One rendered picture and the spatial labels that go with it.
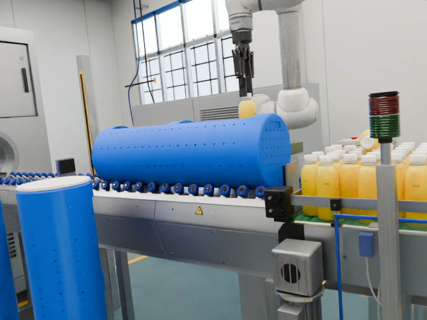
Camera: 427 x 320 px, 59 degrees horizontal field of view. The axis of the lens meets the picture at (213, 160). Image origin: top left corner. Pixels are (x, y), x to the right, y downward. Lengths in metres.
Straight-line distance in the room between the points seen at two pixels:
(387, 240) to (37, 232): 1.18
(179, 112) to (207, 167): 2.52
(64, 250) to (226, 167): 0.68
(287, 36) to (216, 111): 1.65
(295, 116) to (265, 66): 2.40
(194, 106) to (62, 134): 3.34
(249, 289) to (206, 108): 1.92
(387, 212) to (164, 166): 0.90
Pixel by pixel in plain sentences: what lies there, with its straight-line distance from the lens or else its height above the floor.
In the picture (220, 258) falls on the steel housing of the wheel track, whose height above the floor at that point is 0.68.
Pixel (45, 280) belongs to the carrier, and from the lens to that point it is 1.62.
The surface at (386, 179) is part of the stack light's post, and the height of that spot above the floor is 1.07.
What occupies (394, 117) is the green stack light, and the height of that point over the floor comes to 1.20.
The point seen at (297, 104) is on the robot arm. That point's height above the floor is 1.26.
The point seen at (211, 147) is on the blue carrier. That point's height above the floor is 1.13.
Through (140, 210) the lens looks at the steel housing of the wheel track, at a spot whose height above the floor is 0.86.
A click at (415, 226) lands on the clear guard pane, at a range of 1.05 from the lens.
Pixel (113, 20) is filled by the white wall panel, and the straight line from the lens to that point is 7.34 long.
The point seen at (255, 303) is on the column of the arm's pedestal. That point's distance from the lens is 2.22.
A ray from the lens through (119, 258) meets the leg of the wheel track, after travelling 2.17.
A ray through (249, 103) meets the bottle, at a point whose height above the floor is 1.28.
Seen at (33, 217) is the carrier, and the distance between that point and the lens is 1.56.
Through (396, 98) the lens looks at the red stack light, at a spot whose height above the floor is 1.24.
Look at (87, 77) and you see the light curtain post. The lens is 2.58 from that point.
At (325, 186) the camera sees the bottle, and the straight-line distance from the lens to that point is 1.17.
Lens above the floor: 1.24
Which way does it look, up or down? 7 degrees down
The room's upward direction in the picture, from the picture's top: 5 degrees counter-clockwise
